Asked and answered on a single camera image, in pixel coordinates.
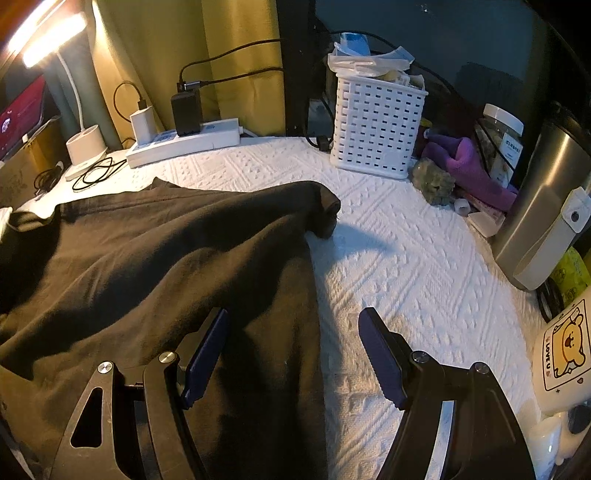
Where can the clear jar with white lid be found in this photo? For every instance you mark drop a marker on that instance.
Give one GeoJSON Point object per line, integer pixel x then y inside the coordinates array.
{"type": "Point", "coordinates": [505, 138]}

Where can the tablet with red screen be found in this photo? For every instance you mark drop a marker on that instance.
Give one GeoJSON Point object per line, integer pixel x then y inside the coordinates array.
{"type": "Point", "coordinates": [23, 115]}

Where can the white bear print mug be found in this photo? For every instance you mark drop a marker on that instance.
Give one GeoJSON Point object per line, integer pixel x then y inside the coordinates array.
{"type": "Point", "coordinates": [568, 350]}

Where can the grey green rock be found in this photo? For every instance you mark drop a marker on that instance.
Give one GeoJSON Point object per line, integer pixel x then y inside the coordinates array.
{"type": "Point", "coordinates": [434, 182]}

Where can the white charger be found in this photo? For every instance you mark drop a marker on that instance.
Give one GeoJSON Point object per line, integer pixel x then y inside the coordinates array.
{"type": "Point", "coordinates": [144, 124]}

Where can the yellow plastic bag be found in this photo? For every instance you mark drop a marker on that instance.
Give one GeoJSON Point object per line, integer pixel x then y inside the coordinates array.
{"type": "Point", "coordinates": [572, 272]}

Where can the stainless steel tumbler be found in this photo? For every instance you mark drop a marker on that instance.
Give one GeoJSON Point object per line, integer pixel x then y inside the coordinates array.
{"type": "Point", "coordinates": [540, 198]}

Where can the white packets in basket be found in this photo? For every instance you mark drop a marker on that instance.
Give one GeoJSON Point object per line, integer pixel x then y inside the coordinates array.
{"type": "Point", "coordinates": [364, 60]}

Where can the small white roll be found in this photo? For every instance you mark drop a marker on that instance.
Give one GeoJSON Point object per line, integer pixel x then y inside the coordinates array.
{"type": "Point", "coordinates": [462, 206]}

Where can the white textured table cloth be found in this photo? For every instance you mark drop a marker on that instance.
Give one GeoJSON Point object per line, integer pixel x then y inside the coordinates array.
{"type": "Point", "coordinates": [415, 286]}

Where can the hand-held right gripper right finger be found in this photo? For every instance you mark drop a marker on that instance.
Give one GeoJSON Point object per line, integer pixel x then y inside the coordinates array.
{"type": "Point", "coordinates": [383, 355]}

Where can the grey curtain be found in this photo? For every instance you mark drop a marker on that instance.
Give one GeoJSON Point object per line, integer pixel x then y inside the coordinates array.
{"type": "Point", "coordinates": [99, 92]}

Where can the brown cardboard box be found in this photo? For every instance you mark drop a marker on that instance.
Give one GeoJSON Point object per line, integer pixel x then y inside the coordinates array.
{"type": "Point", "coordinates": [27, 170]}

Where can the black charger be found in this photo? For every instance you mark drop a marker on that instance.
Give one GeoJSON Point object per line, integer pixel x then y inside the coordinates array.
{"type": "Point", "coordinates": [186, 113]}

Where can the purple cloth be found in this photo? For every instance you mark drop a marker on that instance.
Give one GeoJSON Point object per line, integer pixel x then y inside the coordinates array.
{"type": "Point", "coordinates": [461, 166]}

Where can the white plastic basket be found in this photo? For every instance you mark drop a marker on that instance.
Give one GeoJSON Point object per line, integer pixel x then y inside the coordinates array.
{"type": "Point", "coordinates": [376, 124]}

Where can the white power strip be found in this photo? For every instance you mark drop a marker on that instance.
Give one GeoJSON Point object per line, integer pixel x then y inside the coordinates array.
{"type": "Point", "coordinates": [184, 145]}

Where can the white desk lamp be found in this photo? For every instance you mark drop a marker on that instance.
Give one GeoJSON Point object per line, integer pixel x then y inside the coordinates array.
{"type": "Point", "coordinates": [85, 147]}

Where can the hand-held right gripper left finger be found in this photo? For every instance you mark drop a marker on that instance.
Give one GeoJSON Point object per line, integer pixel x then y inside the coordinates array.
{"type": "Point", "coordinates": [207, 355]}

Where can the black window frame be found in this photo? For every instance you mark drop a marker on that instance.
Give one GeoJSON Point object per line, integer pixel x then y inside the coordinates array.
{"type": "Point", "coordinates": [298, 69]}

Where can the yellow curtain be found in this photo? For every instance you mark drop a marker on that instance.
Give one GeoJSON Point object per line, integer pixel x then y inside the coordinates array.
{"type": "Point", "coordinates": [184, 37]}

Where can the brown t-shirt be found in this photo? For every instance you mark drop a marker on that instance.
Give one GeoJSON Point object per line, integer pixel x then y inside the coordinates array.
{"type": "Point", "coordinates": [161, 277]}

